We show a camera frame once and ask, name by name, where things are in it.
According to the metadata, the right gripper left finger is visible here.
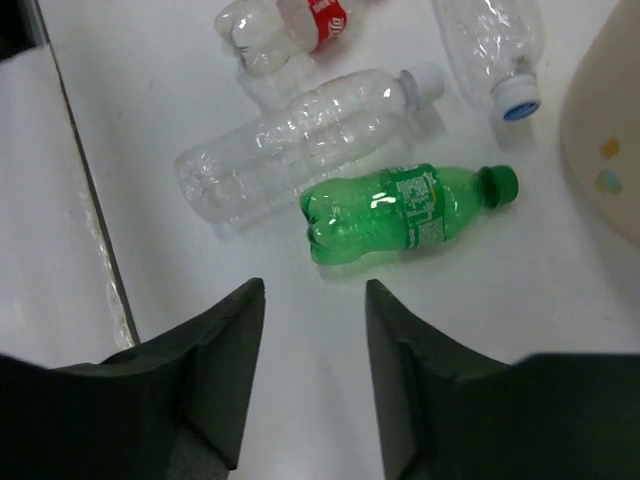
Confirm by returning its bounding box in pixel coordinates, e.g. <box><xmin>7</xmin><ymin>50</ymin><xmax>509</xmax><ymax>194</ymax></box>
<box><xmin>1</xmin><ymin>278</ymin><xmax>265</xmax><ymax>479</ymax></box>

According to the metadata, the beige paper bucket bin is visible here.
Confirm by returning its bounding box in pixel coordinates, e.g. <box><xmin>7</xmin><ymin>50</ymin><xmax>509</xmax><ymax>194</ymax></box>
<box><xmin>561</xmin><ymin>1</ymin><xmax>639</xmax><ymax>244</ymax></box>

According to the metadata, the red cola label bottle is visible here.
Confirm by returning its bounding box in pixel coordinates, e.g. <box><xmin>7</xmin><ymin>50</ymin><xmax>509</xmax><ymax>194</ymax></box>
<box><xmin>214</xmin><ymin>0</ymin><xmax>372</xmax><ymax>78</ymax></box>

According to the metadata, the green plastic bottle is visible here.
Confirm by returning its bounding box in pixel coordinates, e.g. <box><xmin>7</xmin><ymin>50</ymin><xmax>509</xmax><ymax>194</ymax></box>
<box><xmin>299</xmin><ymin>163</ymin><xmax>519</xmax><ymax>266</ymax></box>

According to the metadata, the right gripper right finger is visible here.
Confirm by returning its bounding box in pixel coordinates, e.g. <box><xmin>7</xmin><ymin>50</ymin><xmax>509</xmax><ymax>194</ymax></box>
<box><xmin>365</xmin><ymin>280</ymin><xmax>639</xmax><ymax>479</ymax></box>

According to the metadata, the crushed clear bottle blue-white cap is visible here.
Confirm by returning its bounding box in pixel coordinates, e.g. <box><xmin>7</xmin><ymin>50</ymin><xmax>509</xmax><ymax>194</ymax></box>
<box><xmin>432</xmin><ymin>0</ymin><xmax>545</xmax><ymax>122</ymax></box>

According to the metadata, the clear bottle white cap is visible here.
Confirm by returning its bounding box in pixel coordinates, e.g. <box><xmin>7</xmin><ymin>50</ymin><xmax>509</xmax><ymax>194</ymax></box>
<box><xmin>175</xmin><ymin>62</ymin><xmax>445</xmax><ymax>231</ymax></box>

